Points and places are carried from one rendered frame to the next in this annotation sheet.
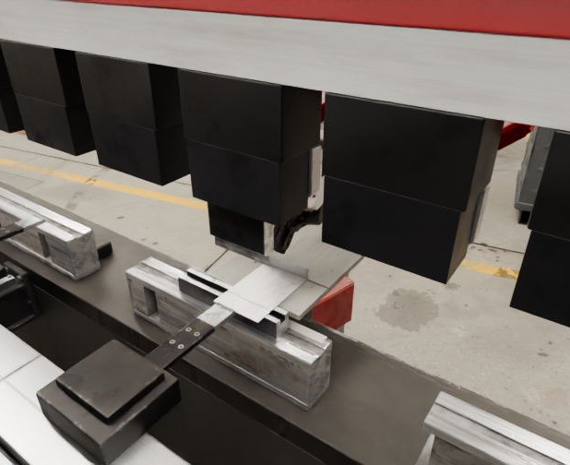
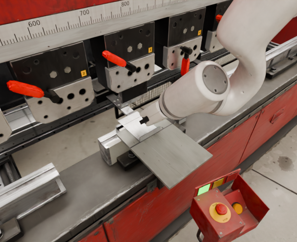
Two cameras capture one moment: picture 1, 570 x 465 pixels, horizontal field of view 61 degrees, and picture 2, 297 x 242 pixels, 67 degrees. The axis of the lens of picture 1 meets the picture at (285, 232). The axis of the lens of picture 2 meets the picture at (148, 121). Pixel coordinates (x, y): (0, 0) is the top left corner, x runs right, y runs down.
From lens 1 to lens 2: 95 cm
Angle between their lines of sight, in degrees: 81
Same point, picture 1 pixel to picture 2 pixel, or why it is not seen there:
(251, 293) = (136, 121)
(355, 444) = (80, 165)
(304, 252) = (165, 147)
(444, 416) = (48, 169)
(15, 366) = not seen: hidden behind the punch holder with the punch
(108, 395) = (94, 83)
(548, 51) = not seen: outside the picture
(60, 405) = not seen: hidden behind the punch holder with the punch
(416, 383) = (94, 200)
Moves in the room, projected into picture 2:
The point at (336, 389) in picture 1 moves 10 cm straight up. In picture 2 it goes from (106, 168) to (103, 149)
